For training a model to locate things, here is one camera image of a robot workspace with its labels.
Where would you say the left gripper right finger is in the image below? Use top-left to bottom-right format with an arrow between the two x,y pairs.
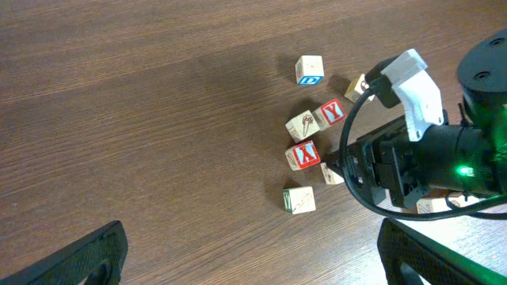
377,218 -> 506,285

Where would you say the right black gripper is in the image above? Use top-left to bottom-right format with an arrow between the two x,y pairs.
323,116 -> 448,209

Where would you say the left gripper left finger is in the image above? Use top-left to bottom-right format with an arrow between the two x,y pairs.
1,220 -> 128,285

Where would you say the wooden block green picture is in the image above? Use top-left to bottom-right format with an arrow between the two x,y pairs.
416,189 -> 481,214

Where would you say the wooden block yellow side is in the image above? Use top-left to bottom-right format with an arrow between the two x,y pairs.
320,162 -> 344,184

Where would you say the wooden block plain picture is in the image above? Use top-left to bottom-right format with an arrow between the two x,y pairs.
283,186 -> 316,215

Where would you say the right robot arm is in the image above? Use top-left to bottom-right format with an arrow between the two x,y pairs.
323,31 -> 506,220

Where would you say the wooden block red letter Y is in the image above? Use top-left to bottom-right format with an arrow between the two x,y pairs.
312,99 -> 347,131

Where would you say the wooden block brown picture top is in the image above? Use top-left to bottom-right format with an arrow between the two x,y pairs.
345,74 -> 369,103

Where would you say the wooden block red letter X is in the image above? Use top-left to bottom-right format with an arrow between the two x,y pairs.
285,140 -> 321,171

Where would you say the wooden block red flower picture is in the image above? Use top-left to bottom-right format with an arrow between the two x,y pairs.
285,110 -> 320,143

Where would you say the wooden block blue letter D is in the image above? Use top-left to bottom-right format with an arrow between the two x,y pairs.
295,55 -> 325,86

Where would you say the right black cable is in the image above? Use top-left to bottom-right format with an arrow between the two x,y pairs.
338,59 -> 507,222

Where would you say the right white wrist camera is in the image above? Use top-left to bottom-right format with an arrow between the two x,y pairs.
380,49 -> 444,142

